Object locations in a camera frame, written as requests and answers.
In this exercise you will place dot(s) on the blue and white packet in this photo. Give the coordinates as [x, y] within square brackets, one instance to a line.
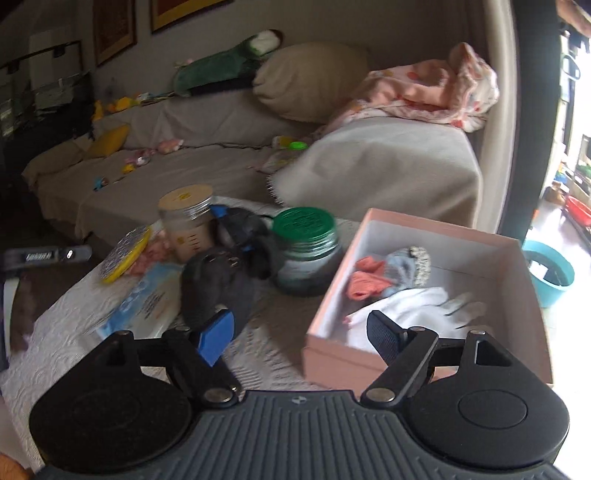
[143, 295]

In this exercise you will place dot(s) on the yellow cushion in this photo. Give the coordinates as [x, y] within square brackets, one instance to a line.
[108, 141]

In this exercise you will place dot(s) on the small blue toy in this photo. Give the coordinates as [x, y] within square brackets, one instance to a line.
[100, 184]

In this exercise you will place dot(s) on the beige pillow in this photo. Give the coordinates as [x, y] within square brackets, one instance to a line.
[309, 83]

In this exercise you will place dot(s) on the pink floral blanket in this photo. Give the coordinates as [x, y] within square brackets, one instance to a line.
[425, 92]

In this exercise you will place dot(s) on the glass jar with beige lid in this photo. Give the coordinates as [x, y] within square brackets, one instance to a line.
[184, 221]

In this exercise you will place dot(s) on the teal plastic basin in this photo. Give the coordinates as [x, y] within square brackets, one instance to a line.
[549, 277]

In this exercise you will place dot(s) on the yellow plush toy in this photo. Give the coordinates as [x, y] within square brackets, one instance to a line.
[117, 105]

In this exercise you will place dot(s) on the glass jar with green lid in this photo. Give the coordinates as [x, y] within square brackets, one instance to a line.
[304, 240]

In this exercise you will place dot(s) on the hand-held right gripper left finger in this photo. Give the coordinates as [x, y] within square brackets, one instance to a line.
[214, 336]

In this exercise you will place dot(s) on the sofa with beige cover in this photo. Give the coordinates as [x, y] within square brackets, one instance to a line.
[369, 170]

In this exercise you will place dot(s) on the pink plush toy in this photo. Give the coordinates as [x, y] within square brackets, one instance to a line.
[164, 146]

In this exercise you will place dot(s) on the yellow rimmed round lid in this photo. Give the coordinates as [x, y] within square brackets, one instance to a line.
[124, 254]

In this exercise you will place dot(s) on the blue sock with speckled cuff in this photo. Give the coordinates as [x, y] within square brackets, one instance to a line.
[406, 267]

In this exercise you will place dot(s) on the beige cushion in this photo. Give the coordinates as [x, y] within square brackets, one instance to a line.
[53, 161]

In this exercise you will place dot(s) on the grey bar with metal fitting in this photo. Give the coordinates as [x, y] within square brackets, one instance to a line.
[46, 255]

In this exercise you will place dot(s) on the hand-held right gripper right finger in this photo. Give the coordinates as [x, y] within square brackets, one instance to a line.
[384, 337]

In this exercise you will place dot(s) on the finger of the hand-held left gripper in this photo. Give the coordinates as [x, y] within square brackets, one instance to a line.
[261, 261]
[240, 224]

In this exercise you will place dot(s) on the green plush toy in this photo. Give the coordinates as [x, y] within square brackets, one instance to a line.
[212, 67]

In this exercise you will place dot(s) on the white shelf rack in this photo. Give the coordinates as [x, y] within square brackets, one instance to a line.
[46, 78]

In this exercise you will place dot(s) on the small yellow toy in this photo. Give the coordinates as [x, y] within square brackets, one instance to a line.
[128, 167]

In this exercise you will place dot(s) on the red plastic basin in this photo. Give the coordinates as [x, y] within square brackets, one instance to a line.
[579, 210]

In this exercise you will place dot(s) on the bottle with green cap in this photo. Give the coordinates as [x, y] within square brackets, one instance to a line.
[291, 144]

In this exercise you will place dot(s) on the white glove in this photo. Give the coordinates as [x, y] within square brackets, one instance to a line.
[415, 304]

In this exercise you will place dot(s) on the orange sock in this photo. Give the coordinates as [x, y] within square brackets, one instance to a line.
[367, 281]

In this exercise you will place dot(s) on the framed wall picture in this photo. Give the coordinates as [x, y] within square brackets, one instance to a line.
[184, 11]
[113, 32]

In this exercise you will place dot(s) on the pink cardboard box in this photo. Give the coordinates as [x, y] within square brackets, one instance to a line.
[498, 286]

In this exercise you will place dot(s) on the pink cloth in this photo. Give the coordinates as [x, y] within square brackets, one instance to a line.
[154, 251]

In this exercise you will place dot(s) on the white textured tablecloth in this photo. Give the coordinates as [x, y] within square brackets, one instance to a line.
[268, 341]

